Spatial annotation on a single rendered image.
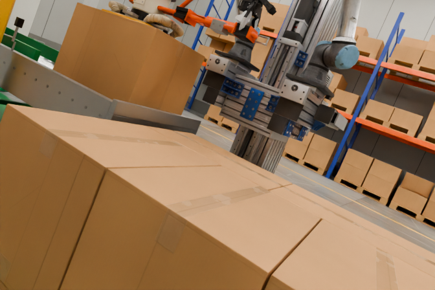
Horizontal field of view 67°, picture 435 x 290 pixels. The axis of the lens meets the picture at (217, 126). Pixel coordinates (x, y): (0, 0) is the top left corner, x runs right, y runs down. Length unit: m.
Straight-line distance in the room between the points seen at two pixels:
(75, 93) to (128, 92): 0.22
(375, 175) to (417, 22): 4.31
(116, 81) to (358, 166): 7.34
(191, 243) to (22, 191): 0.49
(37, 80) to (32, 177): 0.88
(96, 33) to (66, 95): 0.37
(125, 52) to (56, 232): 0.94
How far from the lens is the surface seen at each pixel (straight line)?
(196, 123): 1.90
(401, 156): 9.67
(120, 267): 0.76
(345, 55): 1.74
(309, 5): 2.11
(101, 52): 1.71
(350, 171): 8.46
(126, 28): 1.63
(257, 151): 2.05
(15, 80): 1.89
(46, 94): 1.69
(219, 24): 1.54
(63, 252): 0.87
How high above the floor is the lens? 0.78
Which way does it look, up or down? 5 degrees down
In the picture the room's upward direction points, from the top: 23 degrees clockwise
